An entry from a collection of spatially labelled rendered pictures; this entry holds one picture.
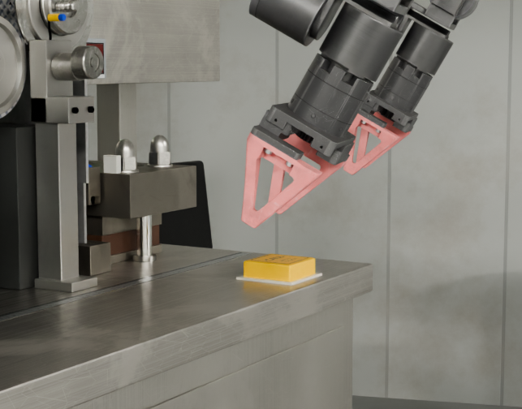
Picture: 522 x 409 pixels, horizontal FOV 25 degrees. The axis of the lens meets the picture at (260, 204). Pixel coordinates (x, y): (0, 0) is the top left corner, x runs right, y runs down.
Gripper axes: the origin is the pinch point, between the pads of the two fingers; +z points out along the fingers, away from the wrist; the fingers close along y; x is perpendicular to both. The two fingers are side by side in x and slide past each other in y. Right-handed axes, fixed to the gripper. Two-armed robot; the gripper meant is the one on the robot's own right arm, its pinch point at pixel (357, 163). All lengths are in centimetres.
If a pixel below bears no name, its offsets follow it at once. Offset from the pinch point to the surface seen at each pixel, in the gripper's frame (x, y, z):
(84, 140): -32.0, 7.2, 14.8
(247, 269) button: -4.8, 6.7, 18.1
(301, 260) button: 0.5, 4.8, 13.8
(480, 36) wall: -12, -254, -19
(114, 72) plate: -51, -49, 16
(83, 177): -29.8, 7.2, 19.1
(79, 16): -38.5, 11.8, 0.2
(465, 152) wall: 4, -254, 17
